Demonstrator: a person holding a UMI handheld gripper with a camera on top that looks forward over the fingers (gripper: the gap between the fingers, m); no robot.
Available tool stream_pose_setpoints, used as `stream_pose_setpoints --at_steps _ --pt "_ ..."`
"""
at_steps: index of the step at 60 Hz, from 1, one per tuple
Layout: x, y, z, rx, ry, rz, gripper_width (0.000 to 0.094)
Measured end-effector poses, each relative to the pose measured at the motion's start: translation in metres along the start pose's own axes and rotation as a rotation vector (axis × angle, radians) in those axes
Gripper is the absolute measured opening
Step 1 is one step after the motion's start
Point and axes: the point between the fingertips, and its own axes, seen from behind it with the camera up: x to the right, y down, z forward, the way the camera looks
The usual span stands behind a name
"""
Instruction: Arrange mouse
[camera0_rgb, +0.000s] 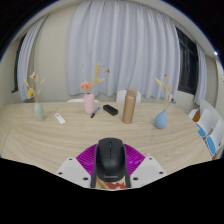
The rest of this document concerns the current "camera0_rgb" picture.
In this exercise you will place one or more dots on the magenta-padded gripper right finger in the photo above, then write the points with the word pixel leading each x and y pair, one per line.
pixel 148 170

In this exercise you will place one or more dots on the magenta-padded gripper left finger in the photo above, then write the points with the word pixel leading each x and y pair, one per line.
pixel 74 170

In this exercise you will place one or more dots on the black computer mouse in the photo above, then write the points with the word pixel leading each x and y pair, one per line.
pixel 110 160

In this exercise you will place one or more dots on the blue vase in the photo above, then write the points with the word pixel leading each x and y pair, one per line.
pixel 160 120

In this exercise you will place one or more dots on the white remote control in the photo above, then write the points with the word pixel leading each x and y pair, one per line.
pixel 60 118

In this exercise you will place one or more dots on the dark marker pen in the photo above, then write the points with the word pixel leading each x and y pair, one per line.
pixel 95 112

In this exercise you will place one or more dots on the copper drink bottle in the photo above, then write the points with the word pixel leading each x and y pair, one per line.
pixel 129 106

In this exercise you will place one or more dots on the pale green vase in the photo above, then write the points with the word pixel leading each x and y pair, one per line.
pixel 39 112

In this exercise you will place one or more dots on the pink vase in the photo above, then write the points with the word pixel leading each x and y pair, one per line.
pixel 89 104

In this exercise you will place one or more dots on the white chair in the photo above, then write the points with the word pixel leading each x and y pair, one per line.
pixel 75 100
pixel 120 96

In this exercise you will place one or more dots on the black rectangular case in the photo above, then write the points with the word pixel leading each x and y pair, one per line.
pixel 110 110

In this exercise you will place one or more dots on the white and blue chairs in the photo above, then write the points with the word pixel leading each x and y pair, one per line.
pixel 206 121

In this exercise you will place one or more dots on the beige dried flower sprigs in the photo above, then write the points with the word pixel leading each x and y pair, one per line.
pixel 169 89

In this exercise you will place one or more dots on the orange dried flower bunch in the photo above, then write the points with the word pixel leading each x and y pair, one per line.
pixel 86 85

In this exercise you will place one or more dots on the yellow dried flower bunch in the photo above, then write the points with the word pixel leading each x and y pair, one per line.
pixel 30 92

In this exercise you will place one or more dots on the narrow white curtain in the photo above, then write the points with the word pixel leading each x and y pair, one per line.
pixel 201 76
pixel 26 66

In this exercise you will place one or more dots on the dark window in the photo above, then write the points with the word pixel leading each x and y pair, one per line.
pixel 16 66
pixel 186 63

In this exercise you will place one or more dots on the wide white curtain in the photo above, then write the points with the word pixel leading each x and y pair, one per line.
pixel 126 46

